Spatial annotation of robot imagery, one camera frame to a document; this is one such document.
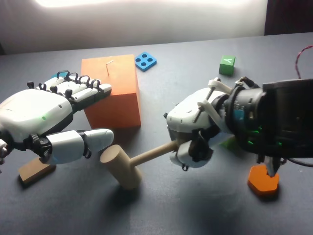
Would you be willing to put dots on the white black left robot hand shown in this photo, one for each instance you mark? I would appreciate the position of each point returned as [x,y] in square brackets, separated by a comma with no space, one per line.
[36,107]

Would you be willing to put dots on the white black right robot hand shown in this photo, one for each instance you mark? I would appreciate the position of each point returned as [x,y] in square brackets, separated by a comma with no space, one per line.
[185,110]

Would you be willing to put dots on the large orange block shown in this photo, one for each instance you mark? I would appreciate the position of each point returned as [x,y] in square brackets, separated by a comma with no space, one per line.
[117,78]

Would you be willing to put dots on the wooden mallet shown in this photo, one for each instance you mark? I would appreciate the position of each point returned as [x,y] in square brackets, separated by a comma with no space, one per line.
[122,164]

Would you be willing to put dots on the thin metal nail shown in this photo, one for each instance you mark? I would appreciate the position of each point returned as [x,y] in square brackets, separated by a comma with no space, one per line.
[107,68]

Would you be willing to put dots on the blue cylinder block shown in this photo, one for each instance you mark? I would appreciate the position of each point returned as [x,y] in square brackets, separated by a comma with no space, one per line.
[60,74]

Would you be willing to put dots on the large green block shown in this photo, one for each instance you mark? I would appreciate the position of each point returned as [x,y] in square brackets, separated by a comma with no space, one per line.
[228,143]

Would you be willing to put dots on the green cube with letter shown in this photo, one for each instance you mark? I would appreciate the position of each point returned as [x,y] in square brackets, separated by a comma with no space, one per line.
[227,64]

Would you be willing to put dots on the blue square four-hole block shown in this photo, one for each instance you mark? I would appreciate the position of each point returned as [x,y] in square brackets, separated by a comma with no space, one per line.
[145,61]

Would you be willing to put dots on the brown wooden flat block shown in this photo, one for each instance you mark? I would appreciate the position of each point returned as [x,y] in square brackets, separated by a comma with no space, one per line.
[34,171]

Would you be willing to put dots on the orange hexagon block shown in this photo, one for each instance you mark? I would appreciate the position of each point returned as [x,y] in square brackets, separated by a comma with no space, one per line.
[261,182]

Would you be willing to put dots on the dark curtain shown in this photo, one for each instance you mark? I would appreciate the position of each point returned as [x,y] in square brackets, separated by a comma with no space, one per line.
[288,16]

